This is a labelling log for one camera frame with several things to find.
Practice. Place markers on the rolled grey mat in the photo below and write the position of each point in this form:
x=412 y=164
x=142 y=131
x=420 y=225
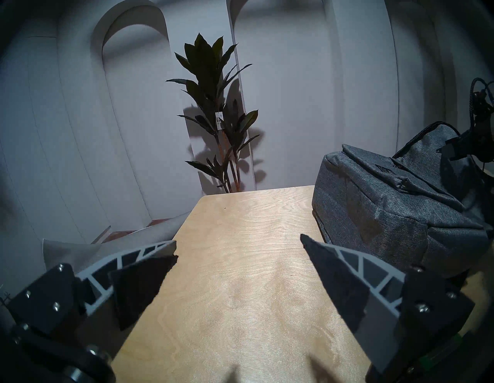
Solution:
x=77 y=251

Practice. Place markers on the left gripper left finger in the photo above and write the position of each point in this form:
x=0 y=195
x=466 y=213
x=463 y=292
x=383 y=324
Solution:
x=135 y=282

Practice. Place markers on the tall leafy potted plant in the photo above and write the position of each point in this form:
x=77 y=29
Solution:
x=206 y=65

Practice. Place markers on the grey backpack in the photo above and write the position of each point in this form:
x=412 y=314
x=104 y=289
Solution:
x=378 y=208

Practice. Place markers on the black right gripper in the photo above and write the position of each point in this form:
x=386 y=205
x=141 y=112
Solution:
x=484 y=139

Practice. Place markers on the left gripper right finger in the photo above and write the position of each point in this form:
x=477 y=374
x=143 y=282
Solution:
x=347 y=285

